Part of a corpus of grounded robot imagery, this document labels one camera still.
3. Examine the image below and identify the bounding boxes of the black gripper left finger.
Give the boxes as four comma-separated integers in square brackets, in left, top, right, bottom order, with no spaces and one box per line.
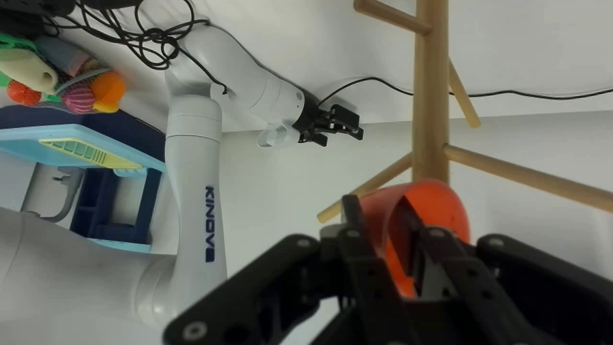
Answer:
[337,193,419,303]

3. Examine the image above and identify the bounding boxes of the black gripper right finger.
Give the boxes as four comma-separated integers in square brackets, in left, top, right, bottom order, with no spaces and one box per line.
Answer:
[389,197,479,303]

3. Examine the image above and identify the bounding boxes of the orange cup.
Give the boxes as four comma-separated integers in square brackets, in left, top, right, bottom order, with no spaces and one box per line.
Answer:
[358,178,473,301]

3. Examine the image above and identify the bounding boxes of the wooden cup stand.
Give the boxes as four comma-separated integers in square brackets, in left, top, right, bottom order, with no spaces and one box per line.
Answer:
[316,0,613,226]

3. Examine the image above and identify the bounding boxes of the blue toy shelf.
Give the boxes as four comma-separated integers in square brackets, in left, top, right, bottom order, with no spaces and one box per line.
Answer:
[0,103,168,255]

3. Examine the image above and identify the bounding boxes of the orange toy ball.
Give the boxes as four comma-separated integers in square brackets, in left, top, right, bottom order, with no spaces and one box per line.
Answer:
[90,69,128,115]

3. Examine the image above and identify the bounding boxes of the pink striped toy ball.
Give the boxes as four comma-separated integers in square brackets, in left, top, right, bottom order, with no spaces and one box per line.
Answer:
[63,84,97,117]

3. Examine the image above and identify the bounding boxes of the small orange toy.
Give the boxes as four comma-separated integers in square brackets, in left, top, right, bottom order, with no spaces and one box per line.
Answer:
[6,78,44,107]

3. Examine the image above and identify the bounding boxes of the beige toy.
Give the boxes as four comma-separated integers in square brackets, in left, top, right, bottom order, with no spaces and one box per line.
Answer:
[0,48,61,96]

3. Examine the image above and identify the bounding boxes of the thin black table cable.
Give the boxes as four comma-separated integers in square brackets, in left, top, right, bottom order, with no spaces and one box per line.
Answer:
[316,74,613,109]

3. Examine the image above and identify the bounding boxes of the tangled black cables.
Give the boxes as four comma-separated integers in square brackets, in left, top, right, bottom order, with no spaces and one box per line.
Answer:
[36,0,232,97]

